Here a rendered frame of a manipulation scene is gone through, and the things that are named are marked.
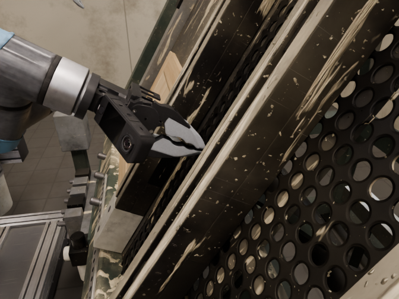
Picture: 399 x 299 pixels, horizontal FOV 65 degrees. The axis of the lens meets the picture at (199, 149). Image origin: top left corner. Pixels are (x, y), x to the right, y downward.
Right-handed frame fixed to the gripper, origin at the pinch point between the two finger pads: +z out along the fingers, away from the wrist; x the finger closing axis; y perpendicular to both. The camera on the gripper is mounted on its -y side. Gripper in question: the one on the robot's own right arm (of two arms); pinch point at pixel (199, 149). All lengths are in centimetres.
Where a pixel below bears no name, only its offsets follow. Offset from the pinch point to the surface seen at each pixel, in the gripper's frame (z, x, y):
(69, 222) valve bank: -7, 60, 40
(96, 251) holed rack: -3.2, 39.7, 10.9
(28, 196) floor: -23, 156, 158
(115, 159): -1, 38, 51
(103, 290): -1.3, 37.8, -0.5
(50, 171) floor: -15, 152, 189
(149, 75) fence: 0, 10, 69
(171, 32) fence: 0, -7, 69
